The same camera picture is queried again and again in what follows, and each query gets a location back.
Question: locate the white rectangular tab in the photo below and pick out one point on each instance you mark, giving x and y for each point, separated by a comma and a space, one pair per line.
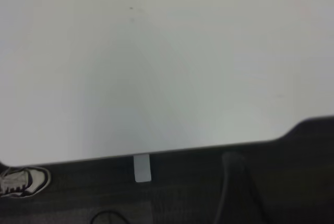
142, 167

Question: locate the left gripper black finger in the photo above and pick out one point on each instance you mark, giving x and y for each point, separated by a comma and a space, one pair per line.
236, 190

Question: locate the white and black sneaker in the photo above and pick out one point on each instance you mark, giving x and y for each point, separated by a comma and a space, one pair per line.
36, 179

